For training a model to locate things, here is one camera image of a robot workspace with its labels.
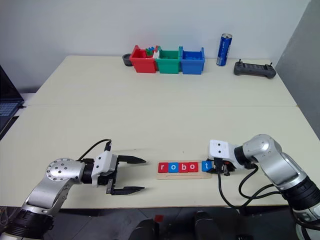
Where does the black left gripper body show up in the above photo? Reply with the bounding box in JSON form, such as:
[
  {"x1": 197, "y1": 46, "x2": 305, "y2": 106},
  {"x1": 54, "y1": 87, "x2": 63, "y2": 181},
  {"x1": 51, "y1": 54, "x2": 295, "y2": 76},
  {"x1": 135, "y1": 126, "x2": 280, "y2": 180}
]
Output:
[{"x1": 96, "y1": 154, "x2": 120, "y2": 195}]

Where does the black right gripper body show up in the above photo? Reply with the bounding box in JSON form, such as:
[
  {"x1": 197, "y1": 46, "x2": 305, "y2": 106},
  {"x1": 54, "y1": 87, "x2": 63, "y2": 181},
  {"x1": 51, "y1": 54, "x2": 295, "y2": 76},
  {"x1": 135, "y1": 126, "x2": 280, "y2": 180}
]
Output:
[{"x1": 211, "y1": 157, "x2": 237, "y2": 177}]

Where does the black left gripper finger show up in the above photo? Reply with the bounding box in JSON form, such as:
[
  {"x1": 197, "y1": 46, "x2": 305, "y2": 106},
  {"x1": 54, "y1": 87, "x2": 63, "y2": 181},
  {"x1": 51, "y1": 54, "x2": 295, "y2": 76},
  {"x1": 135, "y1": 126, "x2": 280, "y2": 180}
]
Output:
[
  {"x1": 110, "y1": 185, "x2": 146, "y2": 197},
  {"x1": 117, "y1": 154, "x2": 147, "y2": 166}
]

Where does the wooden letter tray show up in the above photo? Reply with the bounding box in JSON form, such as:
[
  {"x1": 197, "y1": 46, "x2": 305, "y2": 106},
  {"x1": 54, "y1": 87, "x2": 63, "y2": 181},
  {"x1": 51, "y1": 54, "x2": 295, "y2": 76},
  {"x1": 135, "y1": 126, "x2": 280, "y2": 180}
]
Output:
[{"x1": 156, "y1": 161, "x2": 213, "y2": 181}]

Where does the dark rounded shape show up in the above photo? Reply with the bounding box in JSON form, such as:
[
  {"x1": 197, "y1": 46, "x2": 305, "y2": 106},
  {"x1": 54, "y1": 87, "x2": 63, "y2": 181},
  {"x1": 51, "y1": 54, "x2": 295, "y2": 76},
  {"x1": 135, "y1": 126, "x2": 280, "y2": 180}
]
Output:
[
  {"x1": 191, "y1": 209, "x2": 227, "y2": 240},
  {"x1": 126, "y1": 218, "x2": 161, "y2": 240}
]

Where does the red plastic bin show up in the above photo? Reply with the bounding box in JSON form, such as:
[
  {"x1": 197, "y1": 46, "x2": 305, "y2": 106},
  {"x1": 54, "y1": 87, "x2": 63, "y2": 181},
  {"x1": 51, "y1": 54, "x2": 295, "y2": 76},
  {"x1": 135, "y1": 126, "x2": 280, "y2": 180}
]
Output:
[{"x1": 129, "y1": 44, "x2": 161, "y2": 74}]

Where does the black round bowl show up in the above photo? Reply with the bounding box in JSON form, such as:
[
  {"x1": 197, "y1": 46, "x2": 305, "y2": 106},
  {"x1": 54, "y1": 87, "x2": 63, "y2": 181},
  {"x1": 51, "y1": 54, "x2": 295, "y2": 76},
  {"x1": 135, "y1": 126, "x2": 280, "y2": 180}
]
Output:
[{"x1": 122, "y1": 52, "x2": 135, "y2": 68}]

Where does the green plastic bin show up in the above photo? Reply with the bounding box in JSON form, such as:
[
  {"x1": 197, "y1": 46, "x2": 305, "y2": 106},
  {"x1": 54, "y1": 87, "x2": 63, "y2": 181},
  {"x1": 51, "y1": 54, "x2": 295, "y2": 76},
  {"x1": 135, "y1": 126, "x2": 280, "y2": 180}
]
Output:
[{"x1": 154, "y1": 45, "x2": 184, "y2": 75}]

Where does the grey remote controller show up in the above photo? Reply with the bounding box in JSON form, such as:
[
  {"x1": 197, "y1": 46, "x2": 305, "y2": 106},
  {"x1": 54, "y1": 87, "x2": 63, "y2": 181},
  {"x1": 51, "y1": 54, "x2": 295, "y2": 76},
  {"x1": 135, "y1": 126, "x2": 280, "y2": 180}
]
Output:
[{"x1": 233, "y1": 58, "x2": 278, "y2": 79}]

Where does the blue plastic bin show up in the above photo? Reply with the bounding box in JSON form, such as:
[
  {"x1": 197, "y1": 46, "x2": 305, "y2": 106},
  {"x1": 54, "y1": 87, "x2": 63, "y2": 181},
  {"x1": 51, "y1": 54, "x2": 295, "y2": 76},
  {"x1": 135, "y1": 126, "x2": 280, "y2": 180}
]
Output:
[{"x1": 180, "y1": 46, "x2": 206, "y2": 76}]

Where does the blue drink can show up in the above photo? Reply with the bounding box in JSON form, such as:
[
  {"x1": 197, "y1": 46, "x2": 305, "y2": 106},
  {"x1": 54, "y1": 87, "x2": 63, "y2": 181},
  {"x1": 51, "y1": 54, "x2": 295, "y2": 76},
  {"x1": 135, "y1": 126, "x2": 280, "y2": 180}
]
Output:
[{"x1": 215, "y1": 32, "x2": 234, "y2": 67}]

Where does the dark laptop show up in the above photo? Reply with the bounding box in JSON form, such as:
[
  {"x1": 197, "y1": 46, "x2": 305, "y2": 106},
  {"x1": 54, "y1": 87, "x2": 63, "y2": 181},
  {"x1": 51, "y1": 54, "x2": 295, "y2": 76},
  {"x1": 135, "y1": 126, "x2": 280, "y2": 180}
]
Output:
[{"x1": 0, "y1": 64, "x2": 26, "y2": 119}]

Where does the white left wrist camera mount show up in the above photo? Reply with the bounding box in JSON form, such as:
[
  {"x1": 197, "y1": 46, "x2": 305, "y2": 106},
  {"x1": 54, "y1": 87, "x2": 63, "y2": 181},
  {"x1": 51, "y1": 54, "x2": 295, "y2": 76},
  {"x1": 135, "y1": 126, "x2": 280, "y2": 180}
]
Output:
[{"x1": 90, "y1": 150, "x2": 119, "y2": 189}]

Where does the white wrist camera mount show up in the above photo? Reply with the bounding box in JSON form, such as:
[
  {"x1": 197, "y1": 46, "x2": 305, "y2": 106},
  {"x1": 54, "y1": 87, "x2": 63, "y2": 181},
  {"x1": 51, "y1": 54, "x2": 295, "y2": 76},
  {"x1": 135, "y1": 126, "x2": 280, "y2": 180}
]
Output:
[
  {"x1": 207, "y1": 139, "x2": 237, "y2": 171},
  {"x1": 90, "y1": 150, "x2": 119, "y2": 189}
]

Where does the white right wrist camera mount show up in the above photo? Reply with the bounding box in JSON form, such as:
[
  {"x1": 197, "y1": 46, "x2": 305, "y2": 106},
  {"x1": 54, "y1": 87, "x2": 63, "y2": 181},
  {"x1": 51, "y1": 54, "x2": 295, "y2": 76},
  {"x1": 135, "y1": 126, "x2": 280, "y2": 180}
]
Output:
[{"x1": 207, "y1": 139, "x2": 237, "y2": 171}]

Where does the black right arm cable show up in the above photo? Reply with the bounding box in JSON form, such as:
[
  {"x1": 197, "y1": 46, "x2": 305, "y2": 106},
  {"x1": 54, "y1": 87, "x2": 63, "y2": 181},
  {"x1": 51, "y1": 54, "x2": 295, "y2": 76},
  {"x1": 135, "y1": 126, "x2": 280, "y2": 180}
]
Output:
[
  {"x1": 215, "y1": 158, "x2": 276, "y2": 209},
  {"x1": 237, "y1": 165, "x2": 275, "y2": 201}
]

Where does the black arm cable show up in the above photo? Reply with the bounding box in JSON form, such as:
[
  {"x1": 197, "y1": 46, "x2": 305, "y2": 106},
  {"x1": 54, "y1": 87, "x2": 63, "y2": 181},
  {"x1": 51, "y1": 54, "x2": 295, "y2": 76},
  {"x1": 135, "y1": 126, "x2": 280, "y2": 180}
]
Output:
[
  {"x1": 237, "y1": 165, "x2": 275, "y2": 201},
  {"x1": 76, "y1": 138, "x2": 113, "y2": 163},
  {"x1": 215, "y1": 158, "x2": 276, "y2": 209}
]

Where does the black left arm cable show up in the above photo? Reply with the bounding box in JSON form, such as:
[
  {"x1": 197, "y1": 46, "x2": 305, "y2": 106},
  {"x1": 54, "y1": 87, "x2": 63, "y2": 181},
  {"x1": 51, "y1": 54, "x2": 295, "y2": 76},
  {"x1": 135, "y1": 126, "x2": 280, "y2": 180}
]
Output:
[{"x1": 76, "y1": 138, "x2": 113, "y2": 163}]

